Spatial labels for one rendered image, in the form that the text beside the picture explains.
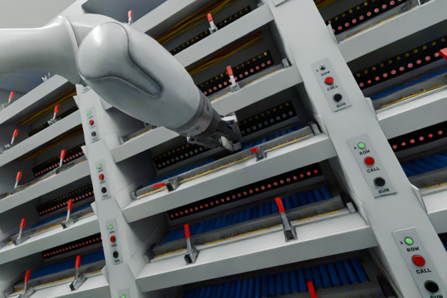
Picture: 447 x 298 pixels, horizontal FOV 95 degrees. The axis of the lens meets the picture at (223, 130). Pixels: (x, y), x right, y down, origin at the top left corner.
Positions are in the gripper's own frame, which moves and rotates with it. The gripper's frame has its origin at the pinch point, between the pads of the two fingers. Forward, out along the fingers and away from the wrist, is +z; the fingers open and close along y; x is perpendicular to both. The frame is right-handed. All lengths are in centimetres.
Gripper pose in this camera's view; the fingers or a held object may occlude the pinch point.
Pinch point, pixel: (231, 142)
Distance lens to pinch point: 58.3
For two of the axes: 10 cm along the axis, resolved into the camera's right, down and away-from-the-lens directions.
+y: 8.9, -3.7, -2.7
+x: -2.4, -8.8, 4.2
